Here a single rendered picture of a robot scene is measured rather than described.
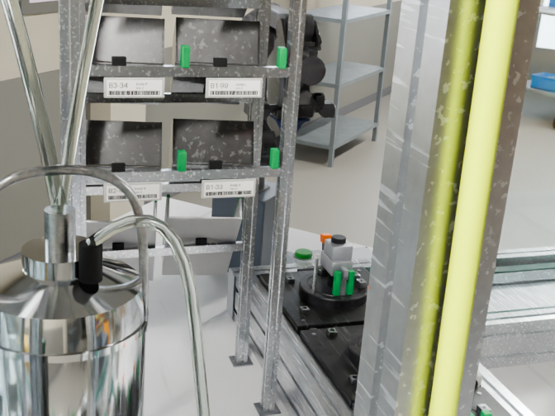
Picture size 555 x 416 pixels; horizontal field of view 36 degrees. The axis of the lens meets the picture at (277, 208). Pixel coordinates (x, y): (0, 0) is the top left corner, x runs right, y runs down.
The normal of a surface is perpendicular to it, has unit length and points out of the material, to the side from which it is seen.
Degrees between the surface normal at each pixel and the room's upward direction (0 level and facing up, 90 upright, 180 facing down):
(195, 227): 135
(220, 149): 65
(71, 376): 90
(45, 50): 90
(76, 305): 24
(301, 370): 0
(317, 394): 0
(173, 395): 0
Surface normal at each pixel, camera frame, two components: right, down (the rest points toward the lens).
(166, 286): 0.07, -0.94
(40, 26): 0.89, 0.21
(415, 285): 0.32, 0.34
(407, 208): -0.95, 0.04
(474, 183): -0.46, 0.28
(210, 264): 0.05, 0.91
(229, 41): 0.16, -0.08
